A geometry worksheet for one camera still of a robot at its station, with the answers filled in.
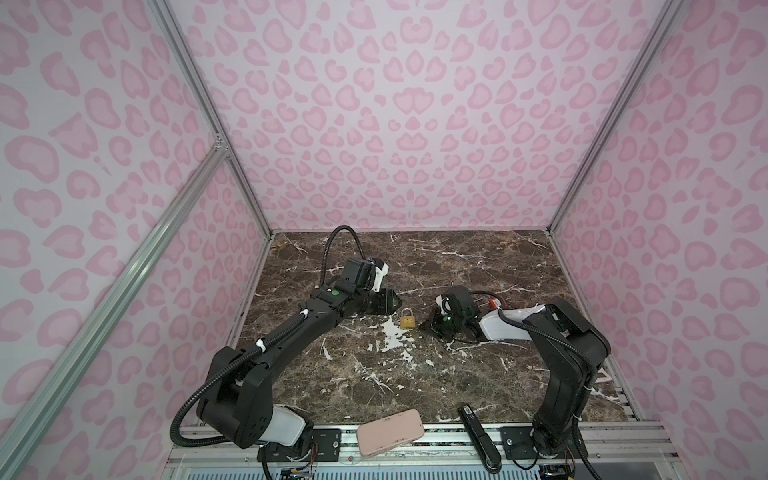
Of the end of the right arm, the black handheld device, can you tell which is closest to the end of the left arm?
the end of the right arm

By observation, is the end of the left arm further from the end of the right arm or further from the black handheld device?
the black handheld device

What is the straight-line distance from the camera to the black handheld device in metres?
0.69
